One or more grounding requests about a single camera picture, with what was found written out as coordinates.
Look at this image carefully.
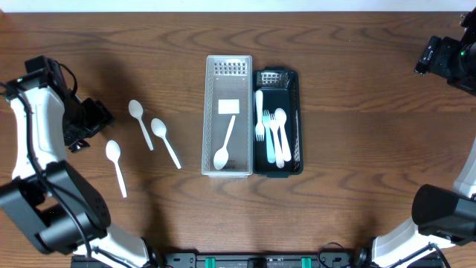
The white plastic spoon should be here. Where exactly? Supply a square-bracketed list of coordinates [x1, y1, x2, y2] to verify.
[105, 140, 127, 198]
[213, 115, 236, 170]
[128, 100, 154, 150]
[151, 118, 182, 169]
[274, 108, 292, 162]

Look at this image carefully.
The black perforated plastic tray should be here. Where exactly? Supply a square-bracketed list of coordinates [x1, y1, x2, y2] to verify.
[252, 66, 303, 178]

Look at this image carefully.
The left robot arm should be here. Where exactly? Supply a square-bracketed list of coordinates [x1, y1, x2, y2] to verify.
[1, 56, 158, 267]

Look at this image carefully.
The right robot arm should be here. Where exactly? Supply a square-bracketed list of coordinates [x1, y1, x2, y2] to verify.
[352, 11, 475, 267]

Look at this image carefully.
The black mounting rail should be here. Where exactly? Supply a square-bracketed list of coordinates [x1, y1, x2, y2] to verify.
[71, 248, 451, 268]

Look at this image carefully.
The white perforated plastic tray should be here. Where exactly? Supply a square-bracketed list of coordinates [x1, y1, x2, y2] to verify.
[202, 55, 254, 178]

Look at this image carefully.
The pale green plastic fork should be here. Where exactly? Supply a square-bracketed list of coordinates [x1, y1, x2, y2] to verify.
[263, 110, 276, 164]

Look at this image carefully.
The white plastic fork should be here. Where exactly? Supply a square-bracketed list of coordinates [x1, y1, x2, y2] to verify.
[254, 90, 265, 141]
[270, 114, 284, 168]

